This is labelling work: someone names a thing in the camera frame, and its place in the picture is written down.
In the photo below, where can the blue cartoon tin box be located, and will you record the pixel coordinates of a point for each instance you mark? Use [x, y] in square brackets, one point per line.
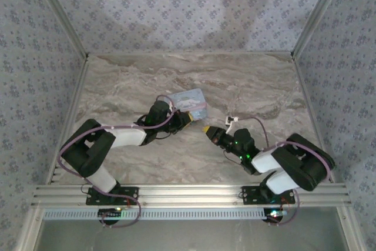
[188, 101]

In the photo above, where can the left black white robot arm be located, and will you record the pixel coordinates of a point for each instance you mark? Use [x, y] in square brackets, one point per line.
[100, 157]

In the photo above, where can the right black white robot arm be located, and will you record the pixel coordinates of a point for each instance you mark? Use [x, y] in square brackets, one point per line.
[299, 163]

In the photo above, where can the grey metal sheet panel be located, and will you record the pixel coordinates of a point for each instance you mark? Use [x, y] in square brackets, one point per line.
[191, 236]

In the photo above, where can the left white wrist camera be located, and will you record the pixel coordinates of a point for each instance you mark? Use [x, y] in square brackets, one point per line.
[171, 103]

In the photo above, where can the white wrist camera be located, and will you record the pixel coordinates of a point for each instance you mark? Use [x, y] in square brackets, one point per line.
[171, 103]
[230, 121]

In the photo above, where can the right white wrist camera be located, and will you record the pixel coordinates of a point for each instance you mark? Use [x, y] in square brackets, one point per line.
[230, 121]

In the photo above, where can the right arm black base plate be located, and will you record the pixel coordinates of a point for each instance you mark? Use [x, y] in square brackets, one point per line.
[249, 195]

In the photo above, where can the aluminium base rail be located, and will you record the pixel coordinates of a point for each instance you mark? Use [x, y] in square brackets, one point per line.
[191, 195]

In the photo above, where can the aluminium table side rail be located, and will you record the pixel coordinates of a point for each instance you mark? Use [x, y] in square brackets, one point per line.
[70, 110]
[308, 101]

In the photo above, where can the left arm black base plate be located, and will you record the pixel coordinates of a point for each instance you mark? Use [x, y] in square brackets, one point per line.
[94, 198]

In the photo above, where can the aluminium frame leg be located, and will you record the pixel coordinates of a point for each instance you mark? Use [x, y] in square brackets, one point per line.
[349, 227]
[29, 230]

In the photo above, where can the aluminium frame post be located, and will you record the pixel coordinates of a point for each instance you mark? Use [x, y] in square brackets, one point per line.
[61, 13]
[317, 13]

